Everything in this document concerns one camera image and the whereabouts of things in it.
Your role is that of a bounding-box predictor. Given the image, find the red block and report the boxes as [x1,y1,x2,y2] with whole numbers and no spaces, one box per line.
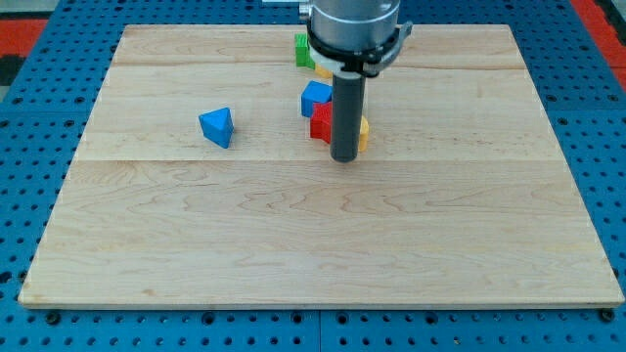
[309,102,333,144]

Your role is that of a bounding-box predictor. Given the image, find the yellow block lower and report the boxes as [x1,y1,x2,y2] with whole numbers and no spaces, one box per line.
[358,115,370,152]

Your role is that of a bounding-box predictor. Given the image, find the wooden board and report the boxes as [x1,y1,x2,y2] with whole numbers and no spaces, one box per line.
[19,24,624,310]

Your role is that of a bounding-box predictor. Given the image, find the blue perforated table plate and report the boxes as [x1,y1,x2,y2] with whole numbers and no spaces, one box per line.
[1,0,625,351]

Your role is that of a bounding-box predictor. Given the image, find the yellow block upper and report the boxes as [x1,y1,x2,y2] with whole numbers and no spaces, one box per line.
[314,64,333,79]

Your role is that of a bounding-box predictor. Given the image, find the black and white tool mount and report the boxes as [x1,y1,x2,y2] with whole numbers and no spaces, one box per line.
[307,22,413,78]

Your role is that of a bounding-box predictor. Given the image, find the yellow block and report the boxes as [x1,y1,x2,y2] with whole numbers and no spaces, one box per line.
[358,115,370,152]
[314,64,333,79]

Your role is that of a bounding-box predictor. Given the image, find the green block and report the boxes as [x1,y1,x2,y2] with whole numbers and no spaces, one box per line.
[294,33,316,69]

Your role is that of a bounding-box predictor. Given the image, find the blue cube block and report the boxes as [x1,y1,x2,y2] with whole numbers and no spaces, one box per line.
[300,80,333,117]

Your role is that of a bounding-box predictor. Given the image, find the blue triangle block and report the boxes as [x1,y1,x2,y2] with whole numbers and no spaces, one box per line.
[199,108,234,149]

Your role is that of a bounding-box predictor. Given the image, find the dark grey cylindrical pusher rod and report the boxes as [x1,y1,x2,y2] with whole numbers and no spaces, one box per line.
[330,75,366,163]

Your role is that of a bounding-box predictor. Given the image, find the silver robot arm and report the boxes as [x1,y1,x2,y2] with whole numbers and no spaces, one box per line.
[261,0,413,163]

